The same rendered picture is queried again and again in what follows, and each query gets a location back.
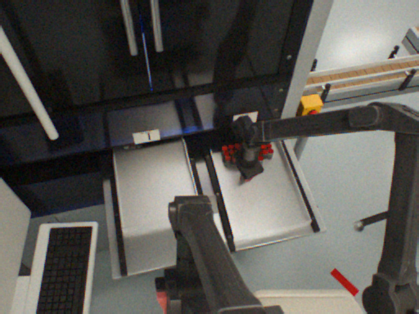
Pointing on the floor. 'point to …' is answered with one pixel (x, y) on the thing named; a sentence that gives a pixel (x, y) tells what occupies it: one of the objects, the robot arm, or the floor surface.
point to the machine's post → (306, 54)
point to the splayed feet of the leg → (369, 221)
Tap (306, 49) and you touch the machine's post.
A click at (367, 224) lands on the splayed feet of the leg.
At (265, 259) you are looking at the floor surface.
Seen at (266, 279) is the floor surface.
